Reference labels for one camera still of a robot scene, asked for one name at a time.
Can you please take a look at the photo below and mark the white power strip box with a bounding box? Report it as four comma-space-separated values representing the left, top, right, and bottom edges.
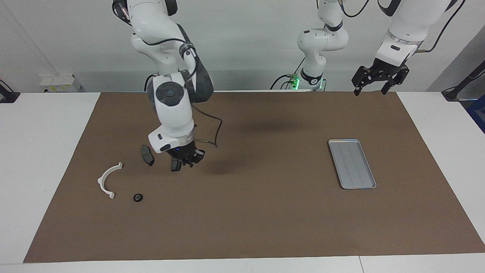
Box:
39, 74, 81, 93

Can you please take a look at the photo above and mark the silver metal tray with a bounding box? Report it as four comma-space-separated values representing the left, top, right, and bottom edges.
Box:
328, 139, 377, 190

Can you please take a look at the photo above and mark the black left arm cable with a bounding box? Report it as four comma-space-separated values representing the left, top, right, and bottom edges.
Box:
339, 0, 467, 53

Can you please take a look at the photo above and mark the blue crate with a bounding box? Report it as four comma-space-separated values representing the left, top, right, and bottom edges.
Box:
467, 95, 485, 134

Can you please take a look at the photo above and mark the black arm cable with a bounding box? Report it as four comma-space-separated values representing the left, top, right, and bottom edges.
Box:
114, 0, 223, 148
339, 0, 467, 53

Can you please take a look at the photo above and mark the black clamp mount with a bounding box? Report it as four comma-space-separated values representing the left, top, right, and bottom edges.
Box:
0, 79, 20, 104

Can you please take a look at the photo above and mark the white half-ring bracket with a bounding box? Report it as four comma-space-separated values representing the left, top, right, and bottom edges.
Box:
97, 162, 124, 199

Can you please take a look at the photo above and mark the long dark grey brake pad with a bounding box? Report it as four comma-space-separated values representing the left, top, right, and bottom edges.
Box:
141, 145, 155, 166

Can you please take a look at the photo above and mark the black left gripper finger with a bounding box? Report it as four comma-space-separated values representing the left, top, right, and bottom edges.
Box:
381, 65, 410, 95
351, 67, 370, 96

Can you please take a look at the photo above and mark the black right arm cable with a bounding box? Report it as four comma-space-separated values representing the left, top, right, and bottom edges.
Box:
114, 0, 223, 148

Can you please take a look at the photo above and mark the brown table mat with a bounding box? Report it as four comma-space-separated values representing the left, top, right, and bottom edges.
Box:
23, 91, 485, 263

